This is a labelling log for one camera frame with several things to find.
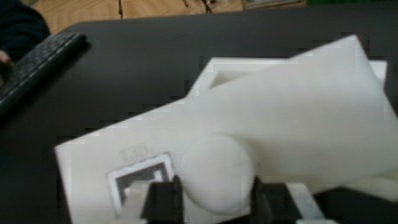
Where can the black keyboard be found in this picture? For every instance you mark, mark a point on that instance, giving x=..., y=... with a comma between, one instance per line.
x=53, y=52

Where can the white cabinet top block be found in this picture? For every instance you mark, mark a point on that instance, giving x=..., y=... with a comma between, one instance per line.
x=293, y=125

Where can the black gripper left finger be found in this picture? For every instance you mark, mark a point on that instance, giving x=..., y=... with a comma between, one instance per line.
x=165, y=208

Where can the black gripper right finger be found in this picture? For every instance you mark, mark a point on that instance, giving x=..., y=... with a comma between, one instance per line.
x=273, y=206

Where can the white cabinet body box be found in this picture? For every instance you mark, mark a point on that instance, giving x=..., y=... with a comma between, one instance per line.
x=108, y=155

